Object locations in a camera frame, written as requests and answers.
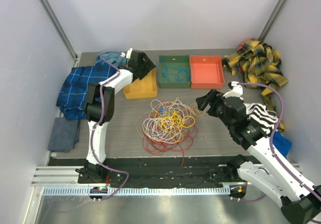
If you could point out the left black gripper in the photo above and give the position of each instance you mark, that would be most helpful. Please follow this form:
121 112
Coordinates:
148 67

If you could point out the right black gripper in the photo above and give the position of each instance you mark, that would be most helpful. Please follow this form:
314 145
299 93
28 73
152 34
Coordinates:
214 96

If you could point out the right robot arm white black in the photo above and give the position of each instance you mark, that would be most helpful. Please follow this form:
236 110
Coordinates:
250 127

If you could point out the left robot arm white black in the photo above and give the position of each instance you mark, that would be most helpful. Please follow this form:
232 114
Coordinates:
100 103

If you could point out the yellow plastic bin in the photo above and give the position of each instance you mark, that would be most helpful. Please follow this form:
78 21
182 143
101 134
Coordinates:
145 88

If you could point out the green plastic bin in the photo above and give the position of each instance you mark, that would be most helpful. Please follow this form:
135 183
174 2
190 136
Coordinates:
174 71

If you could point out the red plastic bin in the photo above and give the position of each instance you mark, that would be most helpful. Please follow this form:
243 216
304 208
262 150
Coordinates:
206 72

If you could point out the light blue cloth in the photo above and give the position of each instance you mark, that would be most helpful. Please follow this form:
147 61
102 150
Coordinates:
116 58

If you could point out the black white striped cloth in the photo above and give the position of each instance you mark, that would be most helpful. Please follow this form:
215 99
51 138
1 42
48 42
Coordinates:
259 112

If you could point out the yellow plaid shirt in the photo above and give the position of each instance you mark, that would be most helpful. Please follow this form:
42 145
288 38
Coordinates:
259 63

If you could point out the pink cloth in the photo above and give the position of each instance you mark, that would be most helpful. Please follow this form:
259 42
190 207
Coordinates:
243 42

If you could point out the blue plaid cloth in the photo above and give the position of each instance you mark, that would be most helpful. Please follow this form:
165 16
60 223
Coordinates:
72 96

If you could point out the bright blue cloth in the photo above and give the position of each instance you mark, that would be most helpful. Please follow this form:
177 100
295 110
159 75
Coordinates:
282 144

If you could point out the grey folded cloth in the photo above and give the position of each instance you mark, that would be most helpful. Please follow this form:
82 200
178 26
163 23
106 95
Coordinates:
64 135

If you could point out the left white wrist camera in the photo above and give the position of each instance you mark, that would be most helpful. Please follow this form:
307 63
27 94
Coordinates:
127 54

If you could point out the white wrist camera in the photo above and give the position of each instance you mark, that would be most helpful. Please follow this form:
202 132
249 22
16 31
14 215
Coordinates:
235 90
127 54

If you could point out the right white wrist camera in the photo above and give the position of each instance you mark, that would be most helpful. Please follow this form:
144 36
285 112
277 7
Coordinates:
235 90

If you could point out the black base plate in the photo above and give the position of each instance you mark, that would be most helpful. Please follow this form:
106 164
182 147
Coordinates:
161 172

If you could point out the slotted cable duct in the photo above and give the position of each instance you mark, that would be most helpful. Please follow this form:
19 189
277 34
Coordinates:
98 191

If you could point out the left aluminium frame post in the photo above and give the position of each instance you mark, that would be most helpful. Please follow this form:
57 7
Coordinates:
54 20

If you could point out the aluminium frame post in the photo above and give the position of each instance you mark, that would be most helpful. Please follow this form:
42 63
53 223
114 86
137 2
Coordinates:
272 19
54 20

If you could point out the right aluminium frame post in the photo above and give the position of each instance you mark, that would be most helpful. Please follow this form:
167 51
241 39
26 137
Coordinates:
272 19

